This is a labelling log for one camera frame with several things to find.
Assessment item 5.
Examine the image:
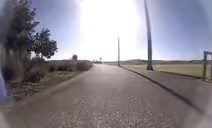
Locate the thin pole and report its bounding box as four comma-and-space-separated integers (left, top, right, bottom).
117, 36, 121, 67

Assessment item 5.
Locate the row of low bushes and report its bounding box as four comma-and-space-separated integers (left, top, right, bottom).
23, 59, 94, 84

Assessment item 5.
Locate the small tree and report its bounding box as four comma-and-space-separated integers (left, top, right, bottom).
71, 54, 79, 62

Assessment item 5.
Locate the grey asphalt road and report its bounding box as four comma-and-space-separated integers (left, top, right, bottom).
7, 63, 210, 128

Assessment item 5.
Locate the tall thick pole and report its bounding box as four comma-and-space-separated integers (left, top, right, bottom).
142, 0, 155, 72

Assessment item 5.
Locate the leafy tree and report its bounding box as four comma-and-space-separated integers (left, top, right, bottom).
0, 0, 59, 68

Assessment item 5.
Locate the dry grass field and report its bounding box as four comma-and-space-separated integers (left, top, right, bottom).
122, 62, 212, 80

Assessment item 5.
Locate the dirt and gravel strip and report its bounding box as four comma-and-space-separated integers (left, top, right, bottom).
8, 69, 85, 101

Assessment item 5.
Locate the grey paved sidewalk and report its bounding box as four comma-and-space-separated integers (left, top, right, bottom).
120, 64, 212, 125

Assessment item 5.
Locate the dark metal frame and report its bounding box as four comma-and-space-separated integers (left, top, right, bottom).
202, 50, 212, 81

